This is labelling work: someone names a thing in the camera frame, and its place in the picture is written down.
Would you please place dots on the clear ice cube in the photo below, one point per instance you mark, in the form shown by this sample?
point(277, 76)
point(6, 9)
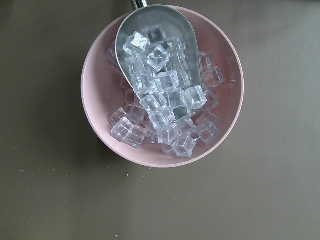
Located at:
point(136, 44)
point(184, 145)
point(195, 99)
point(156, 56)

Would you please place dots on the pink bowl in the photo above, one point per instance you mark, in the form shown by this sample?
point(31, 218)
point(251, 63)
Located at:
point(102, 96)

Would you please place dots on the metal ice scoop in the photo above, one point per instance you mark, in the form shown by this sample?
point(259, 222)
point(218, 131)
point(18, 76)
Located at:
point(174, 24)

